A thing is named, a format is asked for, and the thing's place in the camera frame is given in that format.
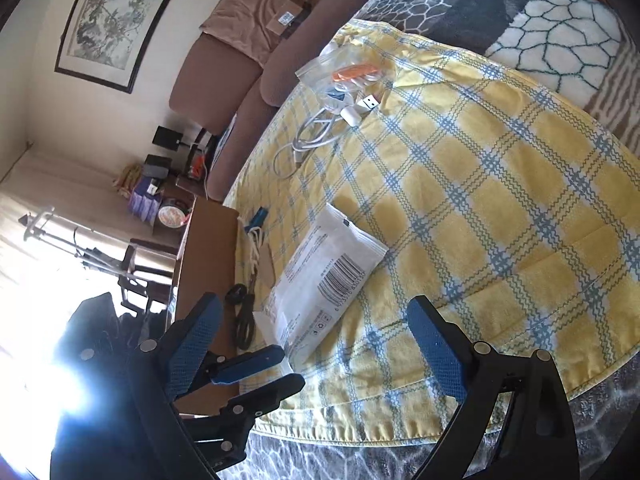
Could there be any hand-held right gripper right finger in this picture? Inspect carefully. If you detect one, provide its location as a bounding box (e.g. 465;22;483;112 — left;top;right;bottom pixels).
406;296;581;480

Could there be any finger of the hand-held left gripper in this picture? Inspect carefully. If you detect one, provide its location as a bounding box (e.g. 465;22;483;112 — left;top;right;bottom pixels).
207;344;286;387
225;374;306;413

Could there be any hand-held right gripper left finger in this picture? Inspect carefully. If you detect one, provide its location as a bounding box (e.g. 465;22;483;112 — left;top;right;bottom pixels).
50;292;223;480

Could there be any brown cardboard box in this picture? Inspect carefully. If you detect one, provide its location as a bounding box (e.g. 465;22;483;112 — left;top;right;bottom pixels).
170;196;281;418

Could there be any white packet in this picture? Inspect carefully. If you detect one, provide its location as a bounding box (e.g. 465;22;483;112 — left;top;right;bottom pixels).
252;203;390;365

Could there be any dark wooden chair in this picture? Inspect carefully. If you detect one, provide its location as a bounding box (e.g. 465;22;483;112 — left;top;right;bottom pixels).
117;245;178;311

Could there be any round tin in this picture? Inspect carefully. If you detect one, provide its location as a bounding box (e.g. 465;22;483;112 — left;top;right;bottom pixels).
157;205;188;228

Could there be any blue tag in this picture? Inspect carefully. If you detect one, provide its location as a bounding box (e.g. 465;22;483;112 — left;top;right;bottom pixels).
248;206;271;233

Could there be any purple box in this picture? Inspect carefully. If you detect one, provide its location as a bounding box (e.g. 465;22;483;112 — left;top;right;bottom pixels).
129;177;163;223

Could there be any yellow plaid cloth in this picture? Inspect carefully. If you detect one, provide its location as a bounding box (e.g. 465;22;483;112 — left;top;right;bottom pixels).
222;19;640;446

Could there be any black box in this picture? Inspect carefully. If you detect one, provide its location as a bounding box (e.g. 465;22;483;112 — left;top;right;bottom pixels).
144;155;171;178

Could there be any white clothes rack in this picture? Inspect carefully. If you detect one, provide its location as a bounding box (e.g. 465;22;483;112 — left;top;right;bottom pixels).
19;205;131;281

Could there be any blue white booklet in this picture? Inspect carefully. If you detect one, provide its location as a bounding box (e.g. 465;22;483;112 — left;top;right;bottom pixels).
212;120;236;166

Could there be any black speaker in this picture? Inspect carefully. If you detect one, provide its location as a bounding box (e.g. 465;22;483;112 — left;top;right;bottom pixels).
152;126;182;152

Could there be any brown sofa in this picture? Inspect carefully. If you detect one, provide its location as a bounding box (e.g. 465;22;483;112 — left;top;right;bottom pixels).
169;0;381;201

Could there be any clear zip bag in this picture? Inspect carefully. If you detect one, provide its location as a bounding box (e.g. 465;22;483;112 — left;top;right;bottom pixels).
295;50;396;111

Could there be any brown pillow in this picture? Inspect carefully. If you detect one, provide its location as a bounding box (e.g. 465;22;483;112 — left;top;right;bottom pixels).
200;0;346;68

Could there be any grey patterned blanket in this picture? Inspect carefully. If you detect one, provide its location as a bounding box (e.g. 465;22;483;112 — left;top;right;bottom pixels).
215;0;640;480

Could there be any framed painting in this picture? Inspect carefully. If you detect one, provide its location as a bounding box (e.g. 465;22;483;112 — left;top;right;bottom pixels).
54;0;198;95

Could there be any small flat cardboard box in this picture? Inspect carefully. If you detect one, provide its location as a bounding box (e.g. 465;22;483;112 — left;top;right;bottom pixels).
266;0;313;41

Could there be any black cable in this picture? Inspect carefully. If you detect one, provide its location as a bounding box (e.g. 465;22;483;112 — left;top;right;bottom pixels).
225;284;258;351

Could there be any white cord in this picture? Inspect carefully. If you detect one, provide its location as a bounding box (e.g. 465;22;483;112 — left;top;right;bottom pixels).
245;225;266;281

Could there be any white cable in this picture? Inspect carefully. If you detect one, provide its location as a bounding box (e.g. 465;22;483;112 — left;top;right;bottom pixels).
272;105;351;181

